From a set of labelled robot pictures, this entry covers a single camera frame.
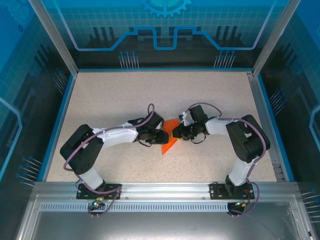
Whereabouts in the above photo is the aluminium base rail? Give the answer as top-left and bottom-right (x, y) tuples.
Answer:
(33, 181), (299, 201)

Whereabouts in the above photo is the blue table border strip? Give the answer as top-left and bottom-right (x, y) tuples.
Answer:
(256, 74), (296, 183)
(40, 73), (78, 183)

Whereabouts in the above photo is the aluminium side rail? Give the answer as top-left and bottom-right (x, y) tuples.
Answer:
(246, 70), (286, 183)

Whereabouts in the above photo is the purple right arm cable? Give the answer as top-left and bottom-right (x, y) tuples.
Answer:
(186, 101), (272, 217)

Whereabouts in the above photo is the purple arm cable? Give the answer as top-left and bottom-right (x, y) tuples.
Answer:
(63, 103), (156, 218)
(186, 101), (272, 217)

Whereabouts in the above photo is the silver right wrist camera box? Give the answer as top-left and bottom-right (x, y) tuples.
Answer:
(178, 111), (193, 127)

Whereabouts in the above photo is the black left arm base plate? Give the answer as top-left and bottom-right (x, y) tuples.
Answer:
(76, 183), (123, 201)

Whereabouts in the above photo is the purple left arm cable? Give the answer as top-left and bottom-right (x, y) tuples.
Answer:
(63, 103), (156, 218)

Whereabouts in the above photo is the aluminium frame post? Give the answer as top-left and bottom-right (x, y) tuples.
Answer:
(251, 0), (300, 76)
(27, 0), (79, 76)

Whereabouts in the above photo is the slotted metal cable duct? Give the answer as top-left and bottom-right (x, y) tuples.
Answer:
(39, 203), (292, 213)

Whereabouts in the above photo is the cable connector with light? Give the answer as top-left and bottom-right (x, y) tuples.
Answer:
(91, 197), (105, 210)
(233, 199), (251, 208)

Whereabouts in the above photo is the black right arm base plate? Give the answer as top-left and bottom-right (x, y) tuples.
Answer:
(209, 182), (256, 201)

